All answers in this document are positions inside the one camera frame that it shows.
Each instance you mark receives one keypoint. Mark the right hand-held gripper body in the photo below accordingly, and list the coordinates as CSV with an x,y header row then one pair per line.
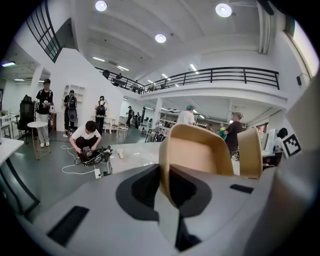
x,y
291,146

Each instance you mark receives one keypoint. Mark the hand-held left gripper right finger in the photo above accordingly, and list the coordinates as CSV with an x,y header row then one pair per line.
x,y
237,220

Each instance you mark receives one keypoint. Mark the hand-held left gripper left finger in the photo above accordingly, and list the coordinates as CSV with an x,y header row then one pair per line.
x,y
100,212

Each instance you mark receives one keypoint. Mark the beige tray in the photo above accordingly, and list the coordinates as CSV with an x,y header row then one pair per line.
x,y
195,155

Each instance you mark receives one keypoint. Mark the white power strip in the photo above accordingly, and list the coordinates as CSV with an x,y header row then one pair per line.
x,y
97,173

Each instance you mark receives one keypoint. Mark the black bag with white lines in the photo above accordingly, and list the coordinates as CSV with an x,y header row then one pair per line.
x,y
92,156

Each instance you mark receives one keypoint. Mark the small white handheld fan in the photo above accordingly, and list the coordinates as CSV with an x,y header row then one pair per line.
x,y
120,153

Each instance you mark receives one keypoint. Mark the grey chair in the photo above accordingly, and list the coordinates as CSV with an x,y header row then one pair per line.
x,y
153,132

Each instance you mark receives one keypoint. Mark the black balcony railing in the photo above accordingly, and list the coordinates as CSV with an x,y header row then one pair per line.
x,y
212,75

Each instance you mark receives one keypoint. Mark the round white gold-legged side table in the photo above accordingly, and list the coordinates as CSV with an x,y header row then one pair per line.
x,y
37,124

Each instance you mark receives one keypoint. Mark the white desk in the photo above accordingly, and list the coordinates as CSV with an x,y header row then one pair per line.
x,y
8,147

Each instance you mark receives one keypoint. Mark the metal storage rack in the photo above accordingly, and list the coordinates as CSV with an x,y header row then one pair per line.
x,y
170,117

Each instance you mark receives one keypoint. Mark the white arched shelf unit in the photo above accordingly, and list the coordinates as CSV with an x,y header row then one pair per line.
x,y
75,93

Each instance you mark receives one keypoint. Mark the black office chair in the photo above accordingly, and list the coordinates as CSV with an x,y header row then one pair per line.
x,y
26,115

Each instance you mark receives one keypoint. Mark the round ceiling lamp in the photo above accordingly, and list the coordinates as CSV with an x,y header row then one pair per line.
x,y
160,38
223,10
101,5

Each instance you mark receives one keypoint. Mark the black-framed glass partition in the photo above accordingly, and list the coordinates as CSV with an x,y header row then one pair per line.
x,y
43,32

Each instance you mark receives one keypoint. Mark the black wall speaker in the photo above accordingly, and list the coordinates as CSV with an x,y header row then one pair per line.
x,y
298,80

